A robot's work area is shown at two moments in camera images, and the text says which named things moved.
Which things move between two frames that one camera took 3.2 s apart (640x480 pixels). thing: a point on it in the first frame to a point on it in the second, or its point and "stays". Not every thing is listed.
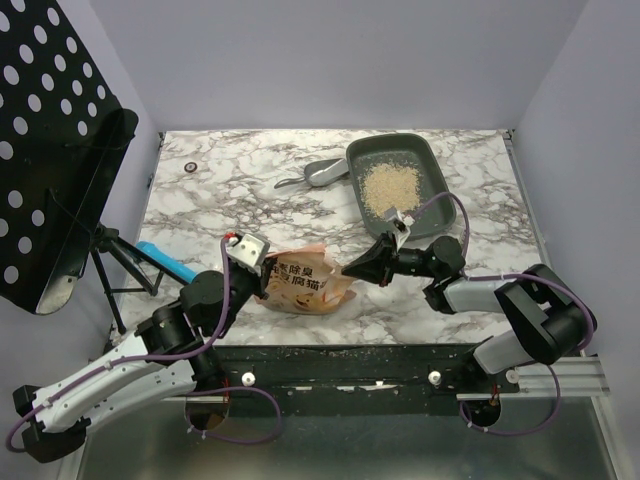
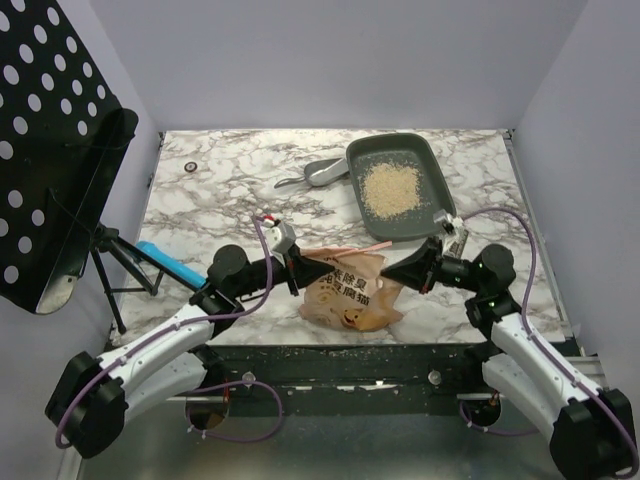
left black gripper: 262,282 to 304,270
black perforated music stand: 63,136 stays
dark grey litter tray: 398,171 stays
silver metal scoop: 320,172 stays
